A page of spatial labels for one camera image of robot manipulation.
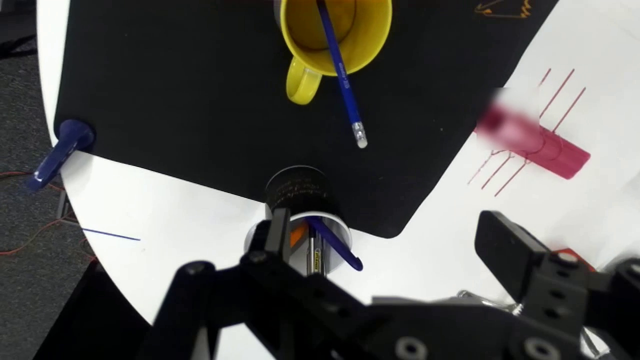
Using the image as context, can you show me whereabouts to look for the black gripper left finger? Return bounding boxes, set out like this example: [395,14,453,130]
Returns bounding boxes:
[246,205,316,296]

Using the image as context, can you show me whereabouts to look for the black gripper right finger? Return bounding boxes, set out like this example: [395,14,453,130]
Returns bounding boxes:
[474,209,592,325]

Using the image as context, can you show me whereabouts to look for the dark blue-black pencil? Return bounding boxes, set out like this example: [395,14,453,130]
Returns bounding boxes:
[315,0,370,149]

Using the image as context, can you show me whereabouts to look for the white and yellow mug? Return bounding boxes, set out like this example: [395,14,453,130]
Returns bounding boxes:
[272,0,397,107]

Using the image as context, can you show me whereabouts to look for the orange pen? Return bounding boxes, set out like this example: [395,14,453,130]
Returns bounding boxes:
[288,223,310,254]

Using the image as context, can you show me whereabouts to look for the blue pen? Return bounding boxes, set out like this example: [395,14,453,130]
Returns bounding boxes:
[307,216,367,274]

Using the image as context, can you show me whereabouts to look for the round white table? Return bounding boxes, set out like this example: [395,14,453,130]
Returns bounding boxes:
[36,0,640,360]

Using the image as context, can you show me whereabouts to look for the pink plastic ruler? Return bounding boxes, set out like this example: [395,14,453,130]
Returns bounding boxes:
[467,66,595,199]

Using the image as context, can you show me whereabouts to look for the black square table mat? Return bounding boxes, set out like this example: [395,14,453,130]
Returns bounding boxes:
[55,0,563,240]

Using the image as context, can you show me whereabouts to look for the blue table clamp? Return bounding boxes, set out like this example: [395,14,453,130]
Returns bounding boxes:
[27,117,98,193]

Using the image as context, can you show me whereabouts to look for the orange plastic frame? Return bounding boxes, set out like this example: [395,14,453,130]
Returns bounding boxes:
[552,246,600,275]

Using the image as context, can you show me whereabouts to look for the thin blue wire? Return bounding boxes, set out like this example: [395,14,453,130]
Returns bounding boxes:
[79,225,145,244]

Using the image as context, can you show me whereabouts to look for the red floor wires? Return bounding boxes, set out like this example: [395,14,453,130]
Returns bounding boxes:
[0,168,92,261]

